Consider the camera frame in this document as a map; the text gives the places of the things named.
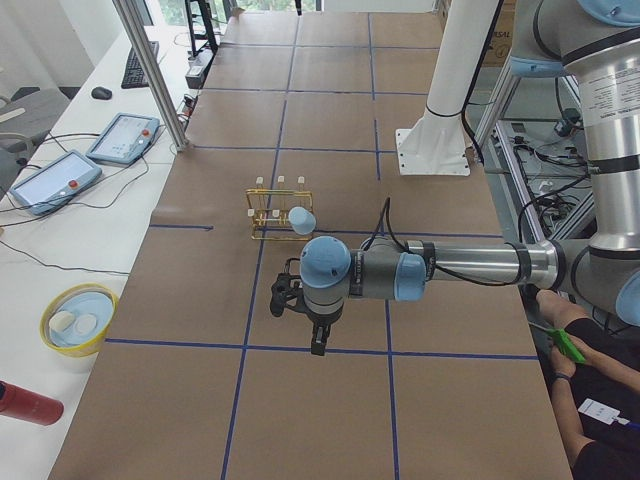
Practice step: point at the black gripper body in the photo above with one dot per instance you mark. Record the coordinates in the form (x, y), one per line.
(318, 322)

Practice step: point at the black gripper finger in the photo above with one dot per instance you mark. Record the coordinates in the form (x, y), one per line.
(319, 339)

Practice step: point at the light blue plastic cup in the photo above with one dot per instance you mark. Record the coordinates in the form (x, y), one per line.
(302, 221)

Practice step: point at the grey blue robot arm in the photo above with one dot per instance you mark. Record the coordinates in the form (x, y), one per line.
(598, 43)

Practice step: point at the yellow bowl with blue plate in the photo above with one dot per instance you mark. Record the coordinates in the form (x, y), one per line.
(75, 323)

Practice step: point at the far blue teach pendant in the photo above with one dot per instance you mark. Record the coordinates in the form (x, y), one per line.
(124, 140)

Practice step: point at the blue teach pendant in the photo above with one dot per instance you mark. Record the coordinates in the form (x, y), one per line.
(124, 140)
(56, 184)

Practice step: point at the seated person in black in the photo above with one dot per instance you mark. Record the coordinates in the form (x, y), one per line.
(596, 403)

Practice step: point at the near blue teach pendant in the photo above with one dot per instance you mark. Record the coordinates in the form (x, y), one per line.
(56, 184)

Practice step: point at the black keyboard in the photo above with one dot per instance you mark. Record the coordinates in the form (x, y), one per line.
(134, 75)

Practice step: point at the cardboard box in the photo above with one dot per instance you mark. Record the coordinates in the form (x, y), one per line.
(501, 42)

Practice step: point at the red bottle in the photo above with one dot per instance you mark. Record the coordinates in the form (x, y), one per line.
(22, 404)

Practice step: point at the black computer mouse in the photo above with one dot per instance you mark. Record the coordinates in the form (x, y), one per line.
(101, 93)

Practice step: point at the grey office chair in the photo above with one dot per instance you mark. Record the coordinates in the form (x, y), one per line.
(25, 122)

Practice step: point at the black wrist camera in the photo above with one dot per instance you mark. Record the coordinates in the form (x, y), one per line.
(287, 292)

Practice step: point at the gold wire cup holder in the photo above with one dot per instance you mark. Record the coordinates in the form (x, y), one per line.
(268, 209)

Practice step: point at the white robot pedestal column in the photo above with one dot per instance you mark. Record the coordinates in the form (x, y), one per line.
(435, 145)

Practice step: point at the aluminium frame post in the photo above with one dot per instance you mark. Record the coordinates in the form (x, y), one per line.
(136, 33)

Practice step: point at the green handled tool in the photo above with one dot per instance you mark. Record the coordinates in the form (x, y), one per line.
(563, 342)

